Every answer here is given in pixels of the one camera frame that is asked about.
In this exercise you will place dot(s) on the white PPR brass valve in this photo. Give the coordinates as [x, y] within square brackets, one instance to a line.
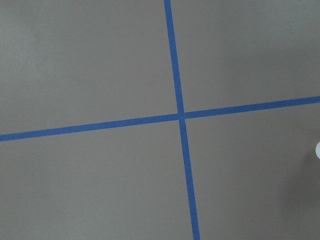
[317, 150]

